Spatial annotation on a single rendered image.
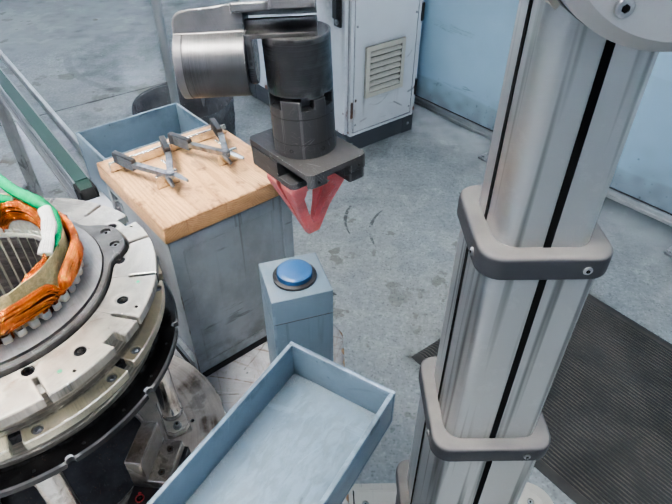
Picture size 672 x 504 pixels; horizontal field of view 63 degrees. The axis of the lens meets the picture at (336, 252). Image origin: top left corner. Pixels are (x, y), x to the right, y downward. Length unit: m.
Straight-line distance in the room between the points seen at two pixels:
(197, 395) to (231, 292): 0.15
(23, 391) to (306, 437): 0.23
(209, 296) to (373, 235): 1.66
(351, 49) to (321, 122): 2.26
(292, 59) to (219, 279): 0.39
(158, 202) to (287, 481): 0.39
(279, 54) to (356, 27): 2.27
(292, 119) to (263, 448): 0.28
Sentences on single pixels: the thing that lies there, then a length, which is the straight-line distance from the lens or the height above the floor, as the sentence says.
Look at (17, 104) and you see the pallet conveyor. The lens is 1.92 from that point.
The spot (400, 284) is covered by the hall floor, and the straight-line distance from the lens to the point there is 2.15.
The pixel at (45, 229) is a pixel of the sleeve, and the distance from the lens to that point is 0.55.
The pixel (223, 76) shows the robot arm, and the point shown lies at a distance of 0.47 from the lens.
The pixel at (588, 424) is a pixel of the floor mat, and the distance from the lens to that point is 1.88.
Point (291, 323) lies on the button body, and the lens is 0.63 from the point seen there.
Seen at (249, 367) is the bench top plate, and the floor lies 0.78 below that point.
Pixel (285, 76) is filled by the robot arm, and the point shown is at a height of 1.28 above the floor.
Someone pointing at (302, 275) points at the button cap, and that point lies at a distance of 0.61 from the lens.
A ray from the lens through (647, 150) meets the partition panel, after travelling 2.59.
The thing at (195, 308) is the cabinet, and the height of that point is 0.92.
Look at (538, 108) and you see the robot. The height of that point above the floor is 1.29.
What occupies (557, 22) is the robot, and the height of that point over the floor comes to 1.35.
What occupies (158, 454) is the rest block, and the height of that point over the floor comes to 0.84.
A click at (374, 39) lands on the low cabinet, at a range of 2.82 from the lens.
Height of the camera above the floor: 1.45
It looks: 39 degrees down
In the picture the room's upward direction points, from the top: straight up
